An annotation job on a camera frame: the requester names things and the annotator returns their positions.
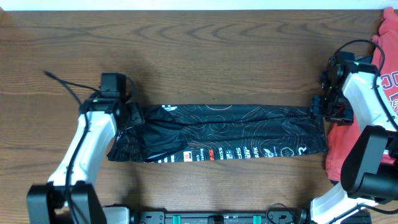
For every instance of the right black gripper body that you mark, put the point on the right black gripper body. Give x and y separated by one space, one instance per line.
334 108

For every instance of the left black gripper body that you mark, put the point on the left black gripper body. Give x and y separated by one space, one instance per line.
133 116

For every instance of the black orange patterned jersey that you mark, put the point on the black orange patterned jersey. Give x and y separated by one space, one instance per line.
187 133

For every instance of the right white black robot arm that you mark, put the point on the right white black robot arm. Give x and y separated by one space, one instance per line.
352 92

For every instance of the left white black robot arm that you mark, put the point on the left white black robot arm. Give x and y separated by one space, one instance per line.
69 195

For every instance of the navy blue folded garment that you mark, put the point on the navy blue folded garment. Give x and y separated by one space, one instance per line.
363 59

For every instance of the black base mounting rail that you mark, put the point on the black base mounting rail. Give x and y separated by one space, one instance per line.
217 217

